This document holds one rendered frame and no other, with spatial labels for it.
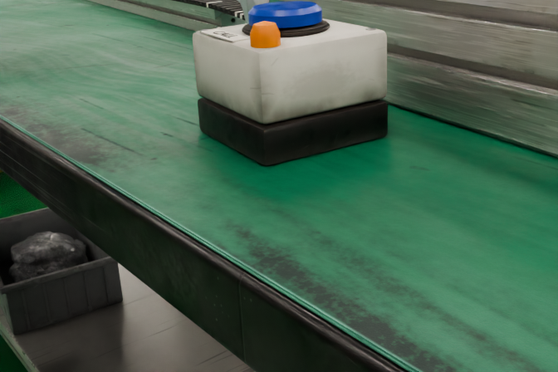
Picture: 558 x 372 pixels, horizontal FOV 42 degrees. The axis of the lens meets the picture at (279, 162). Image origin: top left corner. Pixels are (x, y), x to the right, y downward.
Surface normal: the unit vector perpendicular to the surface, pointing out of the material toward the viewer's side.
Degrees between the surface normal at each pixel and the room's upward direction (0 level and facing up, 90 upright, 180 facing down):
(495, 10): 90
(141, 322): 0
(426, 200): 0
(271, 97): 90
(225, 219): 0
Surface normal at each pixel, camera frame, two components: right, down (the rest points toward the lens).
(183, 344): -0.05, -0.94
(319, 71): 0.51, 0.27
